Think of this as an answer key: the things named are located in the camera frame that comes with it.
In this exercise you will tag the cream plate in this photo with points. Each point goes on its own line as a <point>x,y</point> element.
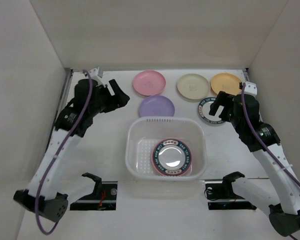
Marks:
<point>193,86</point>

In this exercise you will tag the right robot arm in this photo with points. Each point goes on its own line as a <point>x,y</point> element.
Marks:
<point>283,207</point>

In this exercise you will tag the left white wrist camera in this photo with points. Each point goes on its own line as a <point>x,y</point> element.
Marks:
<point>97,75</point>

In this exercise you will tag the left aluminium rail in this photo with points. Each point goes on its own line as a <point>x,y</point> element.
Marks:
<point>62,100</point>

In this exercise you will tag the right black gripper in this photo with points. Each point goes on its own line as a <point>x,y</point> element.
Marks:
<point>226,106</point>

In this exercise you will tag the purple plate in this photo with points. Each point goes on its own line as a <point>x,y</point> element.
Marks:
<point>156,106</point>

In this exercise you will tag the orange plate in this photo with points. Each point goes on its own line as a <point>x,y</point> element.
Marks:
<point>225,82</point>

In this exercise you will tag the pink plate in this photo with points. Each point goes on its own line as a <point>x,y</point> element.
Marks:
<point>156,171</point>
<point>149,83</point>

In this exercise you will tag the white plastic bin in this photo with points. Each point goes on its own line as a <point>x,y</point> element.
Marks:
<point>166,149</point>

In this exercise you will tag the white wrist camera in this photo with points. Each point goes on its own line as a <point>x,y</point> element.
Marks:
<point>97,75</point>
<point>249,88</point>

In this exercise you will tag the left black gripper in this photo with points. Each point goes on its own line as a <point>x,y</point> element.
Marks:
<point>121,98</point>

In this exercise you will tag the aluminium rail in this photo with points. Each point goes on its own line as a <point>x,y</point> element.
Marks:
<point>62,100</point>
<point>257,134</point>

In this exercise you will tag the right aluminium rail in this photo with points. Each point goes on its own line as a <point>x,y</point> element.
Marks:
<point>257,134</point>

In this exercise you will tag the white plate green rim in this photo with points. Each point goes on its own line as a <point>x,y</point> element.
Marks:
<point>172,156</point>
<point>204,108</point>

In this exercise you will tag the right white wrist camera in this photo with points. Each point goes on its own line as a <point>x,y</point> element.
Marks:
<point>249,88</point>

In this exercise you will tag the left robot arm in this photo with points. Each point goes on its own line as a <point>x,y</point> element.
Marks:
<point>42,195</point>

